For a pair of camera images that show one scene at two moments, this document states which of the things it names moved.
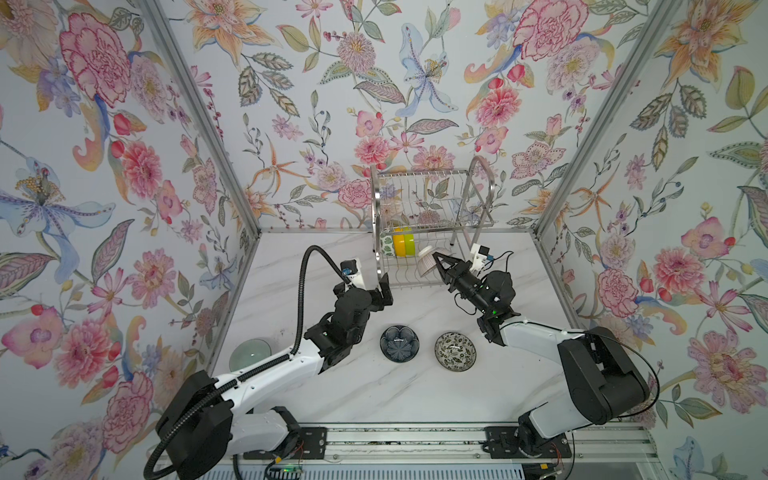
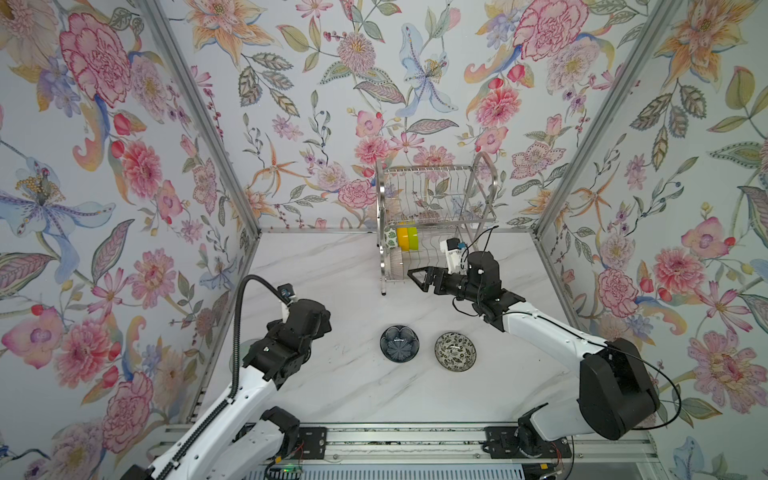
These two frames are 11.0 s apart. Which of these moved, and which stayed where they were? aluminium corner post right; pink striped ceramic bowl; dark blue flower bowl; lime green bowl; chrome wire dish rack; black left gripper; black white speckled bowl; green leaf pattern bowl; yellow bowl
Moved: lime green bowl; pink striped ceramic bowl; yellow bowl; black left gripper; green leaf pattern bowl
Stayed: aluminium corner post right; chrome wire dish rack; dark blue flower bowl; black white speckled bowl
